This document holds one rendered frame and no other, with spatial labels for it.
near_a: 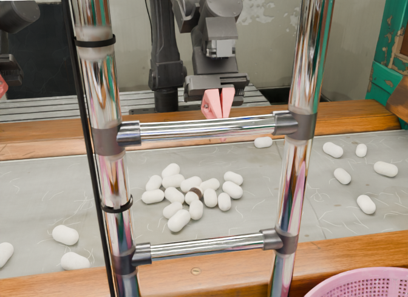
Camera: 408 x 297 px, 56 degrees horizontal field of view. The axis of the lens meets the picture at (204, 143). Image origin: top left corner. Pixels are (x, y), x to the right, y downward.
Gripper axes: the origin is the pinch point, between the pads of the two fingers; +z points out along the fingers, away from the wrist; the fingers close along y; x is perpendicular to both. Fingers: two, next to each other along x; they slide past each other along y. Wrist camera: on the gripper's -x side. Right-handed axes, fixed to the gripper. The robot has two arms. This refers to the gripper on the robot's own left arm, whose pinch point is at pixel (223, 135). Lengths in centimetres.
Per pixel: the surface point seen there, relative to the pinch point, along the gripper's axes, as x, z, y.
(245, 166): 7.4, 3.0, 4.7
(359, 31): 114, -104, 112
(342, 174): 1.1, 7.8, 18.4
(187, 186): 1.8, 7.1, -6.3
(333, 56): 146, -109, 112
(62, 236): -3.6, 13.5, -23.3
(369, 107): 15.1, -9.9, 36.0
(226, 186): 1.0, 7.8, -0.4
